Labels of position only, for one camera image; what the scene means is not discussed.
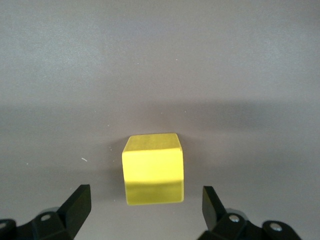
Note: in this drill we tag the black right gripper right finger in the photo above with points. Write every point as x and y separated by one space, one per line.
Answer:
212 210

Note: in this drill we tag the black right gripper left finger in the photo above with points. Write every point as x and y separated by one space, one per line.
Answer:
75 212

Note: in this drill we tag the yellow wooden block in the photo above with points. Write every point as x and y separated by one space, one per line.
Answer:
152 170

